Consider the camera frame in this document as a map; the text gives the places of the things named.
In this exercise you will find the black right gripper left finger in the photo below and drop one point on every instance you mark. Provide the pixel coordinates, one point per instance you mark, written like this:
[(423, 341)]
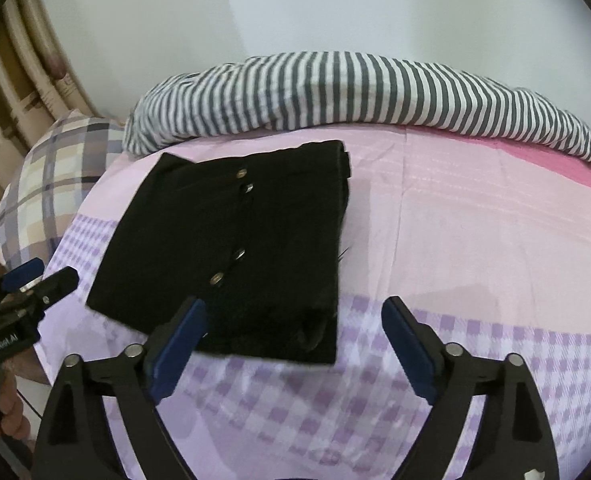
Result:
[(169, 347)]

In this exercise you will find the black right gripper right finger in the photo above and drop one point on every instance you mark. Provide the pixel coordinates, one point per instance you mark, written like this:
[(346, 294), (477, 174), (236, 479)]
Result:
[(417, 347)]

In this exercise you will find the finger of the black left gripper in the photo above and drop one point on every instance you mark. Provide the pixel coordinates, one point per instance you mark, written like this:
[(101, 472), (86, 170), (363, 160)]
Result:
[(23, 275), (51, 290)]

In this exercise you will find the black pants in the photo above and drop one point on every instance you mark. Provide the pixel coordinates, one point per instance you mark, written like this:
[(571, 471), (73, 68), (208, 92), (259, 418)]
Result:
[(256, 238)]

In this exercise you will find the left hand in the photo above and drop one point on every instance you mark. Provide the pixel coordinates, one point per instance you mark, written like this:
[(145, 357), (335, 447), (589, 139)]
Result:
[(13, 423)]

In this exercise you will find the plaid pillow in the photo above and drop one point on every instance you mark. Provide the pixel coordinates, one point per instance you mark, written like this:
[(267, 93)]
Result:
[(53, 180)]

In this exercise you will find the pink purple plaid bedsheet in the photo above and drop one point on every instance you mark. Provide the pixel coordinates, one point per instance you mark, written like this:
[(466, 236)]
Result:
[(488, 242)]

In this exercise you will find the beige wooden headboard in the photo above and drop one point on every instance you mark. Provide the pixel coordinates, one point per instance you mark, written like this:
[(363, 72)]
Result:
[(37, 86)]

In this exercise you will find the grey white striped duvet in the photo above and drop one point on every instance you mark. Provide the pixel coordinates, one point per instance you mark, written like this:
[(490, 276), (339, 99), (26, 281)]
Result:
[(298, 90)]

